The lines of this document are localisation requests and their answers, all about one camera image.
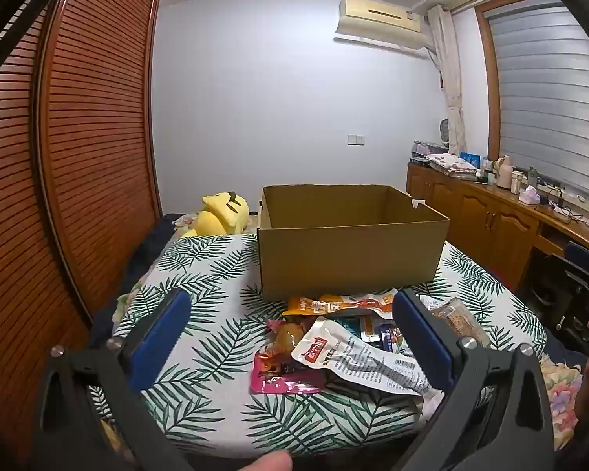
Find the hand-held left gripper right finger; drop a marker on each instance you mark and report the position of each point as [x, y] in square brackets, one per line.
[422, 338]

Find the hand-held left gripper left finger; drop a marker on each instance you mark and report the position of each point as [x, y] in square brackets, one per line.
[159, 338]

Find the blue white snack packet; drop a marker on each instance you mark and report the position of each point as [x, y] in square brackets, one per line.
[390, 336]

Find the clear brown grain snack packet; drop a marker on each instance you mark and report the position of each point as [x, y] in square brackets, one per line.
[459, 319]

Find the white red label snack packet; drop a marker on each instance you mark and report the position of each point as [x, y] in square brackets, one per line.
[353, 353]

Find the orange snack packet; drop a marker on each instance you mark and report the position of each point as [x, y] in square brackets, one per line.
[324, 304]

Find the brown cardboard box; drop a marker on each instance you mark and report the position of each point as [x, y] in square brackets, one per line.
[348, 260]

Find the person's left hand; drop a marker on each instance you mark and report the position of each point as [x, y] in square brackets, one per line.
[270, 462]

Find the leaf print cloth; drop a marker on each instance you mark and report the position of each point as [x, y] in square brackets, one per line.
[216, 304]

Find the dark blue small packet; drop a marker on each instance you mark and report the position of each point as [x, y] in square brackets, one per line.
[351, 326]

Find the dark blue bedding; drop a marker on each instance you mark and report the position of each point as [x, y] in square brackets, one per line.
[147, 255]

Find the pink snack packet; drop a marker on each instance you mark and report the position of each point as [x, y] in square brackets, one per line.
[275, 368]

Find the wooden cabinet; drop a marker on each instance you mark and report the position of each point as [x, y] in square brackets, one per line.
[481, 221]

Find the yellow plush toy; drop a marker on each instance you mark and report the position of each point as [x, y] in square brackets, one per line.
[221, 216]

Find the black office chair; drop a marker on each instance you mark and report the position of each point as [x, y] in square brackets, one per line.
[576, 284]

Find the folded patterned cloth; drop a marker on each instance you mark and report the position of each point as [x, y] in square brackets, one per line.
[451, 164]

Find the pink tissue box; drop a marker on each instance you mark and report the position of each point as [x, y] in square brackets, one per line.
[529, 197]

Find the pink kettle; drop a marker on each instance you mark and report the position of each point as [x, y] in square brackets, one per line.
[503, 174]

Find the white cup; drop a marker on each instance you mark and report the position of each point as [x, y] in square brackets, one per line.
[518, 181]

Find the blue box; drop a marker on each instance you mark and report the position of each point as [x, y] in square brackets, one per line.
[471, 159]

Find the wooden louvred wardrobe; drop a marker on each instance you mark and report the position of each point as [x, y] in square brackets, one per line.
[54, 181]

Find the white power strip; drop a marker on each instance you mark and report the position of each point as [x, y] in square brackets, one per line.
[562, 211]

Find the white desk fan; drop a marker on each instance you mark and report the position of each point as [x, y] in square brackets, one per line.
[446, 132]

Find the beige curtain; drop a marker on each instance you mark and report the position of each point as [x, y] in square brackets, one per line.
[449, 73]

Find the grey window blind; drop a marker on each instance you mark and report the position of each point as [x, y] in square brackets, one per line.
[549, 98]

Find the white wall switch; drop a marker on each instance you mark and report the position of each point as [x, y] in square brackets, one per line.
[356, 140]

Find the wall air conditioner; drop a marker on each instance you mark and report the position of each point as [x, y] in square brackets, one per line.
[378, 19]

